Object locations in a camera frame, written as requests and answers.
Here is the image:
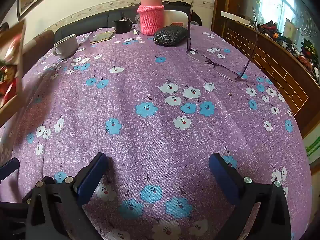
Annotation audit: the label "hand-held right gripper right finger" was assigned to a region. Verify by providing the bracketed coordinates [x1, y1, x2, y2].
[209, 153, 292, 240]

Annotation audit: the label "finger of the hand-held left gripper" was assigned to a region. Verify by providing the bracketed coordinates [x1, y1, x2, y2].
[0, 200, 27, 240]
[0, 157, 20, 180]

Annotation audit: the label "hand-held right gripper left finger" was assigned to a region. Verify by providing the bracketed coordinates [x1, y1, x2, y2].
[22, 152, 109, 240]

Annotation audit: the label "cardboard box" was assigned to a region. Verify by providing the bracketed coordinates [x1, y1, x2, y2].
[0, 20, 27, 128]

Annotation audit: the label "purple floral tablecloth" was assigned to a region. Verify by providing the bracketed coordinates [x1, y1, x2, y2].
[0, 25, 313, 240]

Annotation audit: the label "white green striped box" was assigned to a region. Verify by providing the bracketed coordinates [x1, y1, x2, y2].
[306, 137, 320, 158]

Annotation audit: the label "purple eyeglasses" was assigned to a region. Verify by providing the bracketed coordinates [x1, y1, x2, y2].
[185, 0, 259, 81]

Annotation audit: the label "wooden partition counter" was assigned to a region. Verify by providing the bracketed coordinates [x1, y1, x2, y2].
[211, 0, 320, 138]

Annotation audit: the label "brown armchair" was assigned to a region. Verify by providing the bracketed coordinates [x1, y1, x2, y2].
[22, 30, 55, 53]

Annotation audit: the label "white cup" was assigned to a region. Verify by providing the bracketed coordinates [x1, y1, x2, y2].
[52, 34, 79, 59]

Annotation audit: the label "olive booklet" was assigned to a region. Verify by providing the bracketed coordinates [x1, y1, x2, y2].
[89, 31, 116, 44]

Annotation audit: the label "colourful clutter pile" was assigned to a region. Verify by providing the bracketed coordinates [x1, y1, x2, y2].
[260, 20, 320, 80]

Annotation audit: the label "black glasses case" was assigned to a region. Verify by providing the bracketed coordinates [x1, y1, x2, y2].
[153, 25, 188, 47]

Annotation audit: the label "black sofa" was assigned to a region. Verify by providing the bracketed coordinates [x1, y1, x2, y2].
[54, 5, 140, 38]

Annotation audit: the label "small black device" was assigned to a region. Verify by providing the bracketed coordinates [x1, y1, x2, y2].
[114, 17, 130, 34]

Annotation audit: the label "flat white box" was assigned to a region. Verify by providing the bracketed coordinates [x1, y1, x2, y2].
[221, 11, 257, 27]

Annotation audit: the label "white object with red label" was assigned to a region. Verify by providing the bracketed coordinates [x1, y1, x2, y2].
[164, 9, 190, 28]

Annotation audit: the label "pink knit-sleeved bottle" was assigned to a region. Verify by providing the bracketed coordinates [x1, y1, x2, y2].
[137, 0, 165, 35]

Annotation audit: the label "window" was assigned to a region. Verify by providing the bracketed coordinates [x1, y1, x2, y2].
[250, 0, 315, 38]

